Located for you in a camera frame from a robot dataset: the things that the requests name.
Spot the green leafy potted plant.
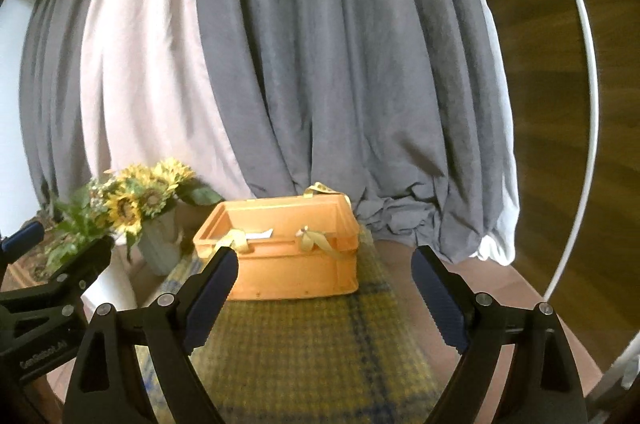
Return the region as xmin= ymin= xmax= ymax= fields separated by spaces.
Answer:
xmin=44 ymin=185 xmax=112 ymax=275

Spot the artificial sunflower bouquet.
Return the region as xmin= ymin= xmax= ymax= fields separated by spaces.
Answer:
xmin=86 ymin=159 xmax=222 ymax=249

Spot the grey-green ribbed vase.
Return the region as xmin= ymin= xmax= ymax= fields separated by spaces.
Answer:
xmin=138 ymin=210 xmax=182 ymax=276

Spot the yellow checkered woven mat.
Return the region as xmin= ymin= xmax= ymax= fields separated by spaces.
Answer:
xmin=134 ymin=228 xmax=454 ymax=424

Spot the orange plastic storage basket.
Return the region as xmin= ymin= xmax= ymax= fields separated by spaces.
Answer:
xmin=193 ymin=183 xmax=361 ymax=301

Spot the white sheer curtain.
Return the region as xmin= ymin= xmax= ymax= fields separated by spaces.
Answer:
xmin=80 ymin=0 xmax=252 ymax=200

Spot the white arched floor lamp tube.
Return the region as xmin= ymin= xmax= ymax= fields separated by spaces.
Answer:
xmin=529 ymin=0 xmax=600 ymax=303

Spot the grey curtain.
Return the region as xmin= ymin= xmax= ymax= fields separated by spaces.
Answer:
xmin=20 ymin=0 xmax=520 ymax=265

